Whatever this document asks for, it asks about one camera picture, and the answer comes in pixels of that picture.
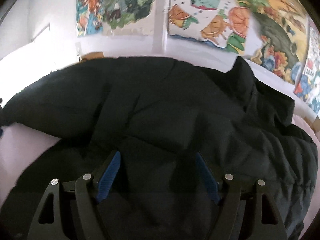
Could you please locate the black puffer jacket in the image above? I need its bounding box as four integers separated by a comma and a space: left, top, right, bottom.
1, 57, 318, 239

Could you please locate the pink bed sheet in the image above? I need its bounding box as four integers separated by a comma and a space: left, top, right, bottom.
1, 114, 319, 239

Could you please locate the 2024 dragon poster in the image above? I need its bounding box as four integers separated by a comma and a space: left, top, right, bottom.
295, 20, 319, 115

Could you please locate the orange fruit poster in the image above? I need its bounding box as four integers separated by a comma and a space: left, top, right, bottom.
168, 0, 250, 55

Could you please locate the yellow black flower poster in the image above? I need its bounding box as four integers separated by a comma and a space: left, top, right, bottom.
251, 0, 309, 84

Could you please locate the anime children poster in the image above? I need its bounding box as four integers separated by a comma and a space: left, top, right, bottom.
76, 0, 156, 37

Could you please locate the wooden bed frame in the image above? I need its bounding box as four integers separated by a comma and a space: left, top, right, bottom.
80, 51, 104, 62

